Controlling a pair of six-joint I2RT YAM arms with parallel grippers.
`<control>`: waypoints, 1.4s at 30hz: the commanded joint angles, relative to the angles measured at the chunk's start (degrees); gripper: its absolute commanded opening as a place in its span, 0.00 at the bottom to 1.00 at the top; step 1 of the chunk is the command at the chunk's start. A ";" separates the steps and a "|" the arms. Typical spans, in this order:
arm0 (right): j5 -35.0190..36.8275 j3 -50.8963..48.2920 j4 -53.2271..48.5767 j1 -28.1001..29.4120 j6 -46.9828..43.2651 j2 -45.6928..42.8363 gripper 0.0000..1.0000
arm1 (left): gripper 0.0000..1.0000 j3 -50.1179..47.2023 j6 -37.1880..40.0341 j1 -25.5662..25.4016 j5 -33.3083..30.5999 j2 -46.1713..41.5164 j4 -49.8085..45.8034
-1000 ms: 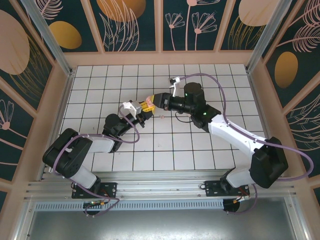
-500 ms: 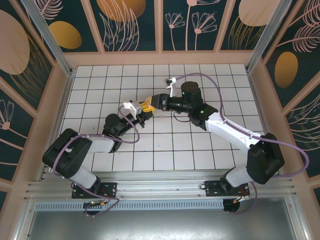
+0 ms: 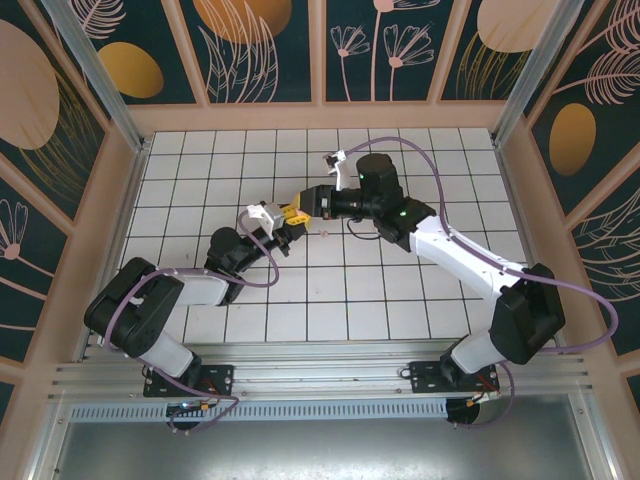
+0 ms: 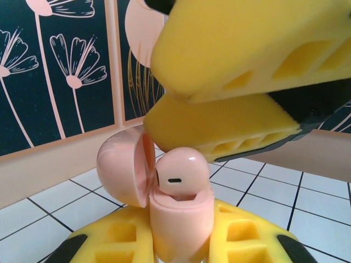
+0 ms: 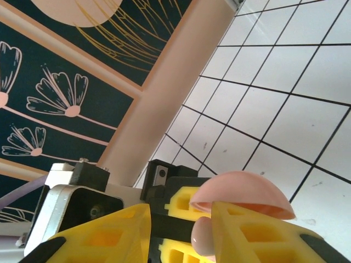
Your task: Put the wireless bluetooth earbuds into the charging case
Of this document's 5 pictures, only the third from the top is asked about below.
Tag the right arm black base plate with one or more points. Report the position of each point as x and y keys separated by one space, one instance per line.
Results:
x=425 y=377

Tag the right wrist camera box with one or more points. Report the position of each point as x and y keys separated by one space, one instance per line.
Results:
x=340 y=172

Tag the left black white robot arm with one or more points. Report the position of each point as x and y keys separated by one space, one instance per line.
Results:
x=200 y=287

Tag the aluminium mounting rail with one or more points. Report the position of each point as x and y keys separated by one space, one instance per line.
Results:
x=320 y=367

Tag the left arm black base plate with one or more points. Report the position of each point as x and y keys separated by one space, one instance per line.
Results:
x=215 y=377

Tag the aluminium corner post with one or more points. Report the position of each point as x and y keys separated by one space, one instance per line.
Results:
x=105 y=85
x=530 y=65

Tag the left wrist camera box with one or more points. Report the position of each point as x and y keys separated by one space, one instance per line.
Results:
x=267 y=217

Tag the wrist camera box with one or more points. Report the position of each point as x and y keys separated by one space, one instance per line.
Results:
x=340 y=172
x=267 y=217

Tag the grey metal sheet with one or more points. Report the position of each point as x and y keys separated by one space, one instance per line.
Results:
x=320 y=450

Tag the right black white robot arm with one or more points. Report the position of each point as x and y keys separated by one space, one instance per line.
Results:
x=450 y=250

